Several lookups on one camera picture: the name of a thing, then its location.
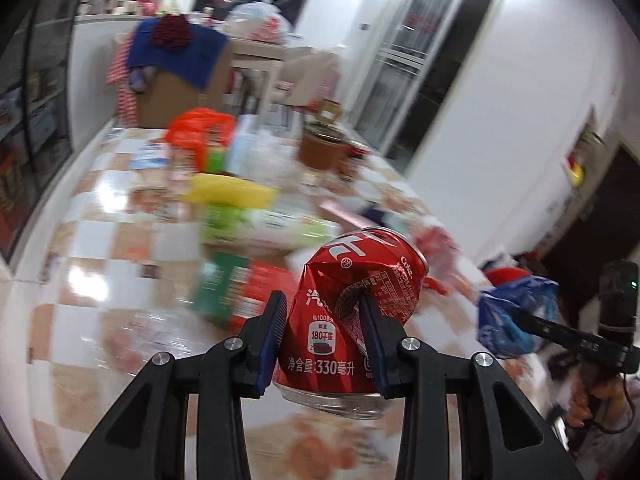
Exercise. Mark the brown glass cup with straw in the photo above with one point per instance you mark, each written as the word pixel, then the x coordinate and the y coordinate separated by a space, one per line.
pixel 323 140

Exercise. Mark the orange plastic bag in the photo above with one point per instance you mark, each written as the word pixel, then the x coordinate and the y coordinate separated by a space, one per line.
pixel 204 132

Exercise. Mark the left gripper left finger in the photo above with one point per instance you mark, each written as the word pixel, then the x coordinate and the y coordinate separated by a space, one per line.
pixel 143 434

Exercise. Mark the red cardboard box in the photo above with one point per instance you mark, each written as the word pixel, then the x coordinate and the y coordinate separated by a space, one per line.
pixel 248 289

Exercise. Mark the dark entrance door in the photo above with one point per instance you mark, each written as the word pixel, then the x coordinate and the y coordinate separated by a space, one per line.
pixel 606 230

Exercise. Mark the clear plastic bag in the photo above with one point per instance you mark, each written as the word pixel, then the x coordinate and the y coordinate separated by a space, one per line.
pixel 264 154

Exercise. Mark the beige dining table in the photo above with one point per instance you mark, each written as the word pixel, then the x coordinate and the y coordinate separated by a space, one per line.
pixel 268 59

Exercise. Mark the beige dining chair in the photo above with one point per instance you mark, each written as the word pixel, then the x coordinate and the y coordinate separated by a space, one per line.
pixel 301 78

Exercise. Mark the green plastic bottle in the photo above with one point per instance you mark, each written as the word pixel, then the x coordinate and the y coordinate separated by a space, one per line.
pixel 264 228

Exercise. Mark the white shopping bag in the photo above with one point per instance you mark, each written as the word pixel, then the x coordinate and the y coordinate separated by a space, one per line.
pixel 259 21

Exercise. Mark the person's right hand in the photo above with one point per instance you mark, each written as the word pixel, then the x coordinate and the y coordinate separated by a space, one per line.
pixel 605 404

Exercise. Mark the yellow helmet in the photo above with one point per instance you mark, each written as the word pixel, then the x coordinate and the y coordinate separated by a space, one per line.
pixel 575 173

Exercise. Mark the red cartoon drink can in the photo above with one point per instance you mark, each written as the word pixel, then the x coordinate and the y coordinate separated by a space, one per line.
pixel 351 160

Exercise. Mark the white shoe cabinet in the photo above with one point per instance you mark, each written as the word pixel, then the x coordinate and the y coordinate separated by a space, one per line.
pixel 536 213

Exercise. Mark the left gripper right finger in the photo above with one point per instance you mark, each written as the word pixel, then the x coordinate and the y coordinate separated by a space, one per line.
pixel 502 435

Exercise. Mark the pink plastic bag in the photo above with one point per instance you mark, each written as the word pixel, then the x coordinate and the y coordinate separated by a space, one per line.
pixel 442 255

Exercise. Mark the brown chair with clothes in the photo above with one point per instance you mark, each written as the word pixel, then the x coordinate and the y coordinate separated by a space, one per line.
pixel 151 98

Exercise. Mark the crushed red cola can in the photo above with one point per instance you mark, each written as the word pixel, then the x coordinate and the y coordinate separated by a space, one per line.
pixel 323 360

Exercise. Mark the dark red flower bunch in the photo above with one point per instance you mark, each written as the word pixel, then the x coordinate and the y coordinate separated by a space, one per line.
pixel 172 32

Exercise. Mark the green snack packet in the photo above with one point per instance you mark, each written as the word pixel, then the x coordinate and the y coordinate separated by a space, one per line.
pixel 221 280

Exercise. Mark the blue cloth on chair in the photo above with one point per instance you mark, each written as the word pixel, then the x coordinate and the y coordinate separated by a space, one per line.
pixel 193 63

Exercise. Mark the glass display cabinet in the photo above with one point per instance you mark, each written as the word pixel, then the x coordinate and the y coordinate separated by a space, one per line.
pixel 35 133

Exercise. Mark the sliding glass door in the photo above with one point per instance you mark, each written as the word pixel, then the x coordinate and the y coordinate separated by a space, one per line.
pixel 414 62

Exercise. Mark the blue white wet wipes pack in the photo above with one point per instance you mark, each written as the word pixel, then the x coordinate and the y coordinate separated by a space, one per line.
pixel 152 155

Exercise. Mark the blue plastic bag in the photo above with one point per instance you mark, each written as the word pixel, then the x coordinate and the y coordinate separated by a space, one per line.
pixel 498 308

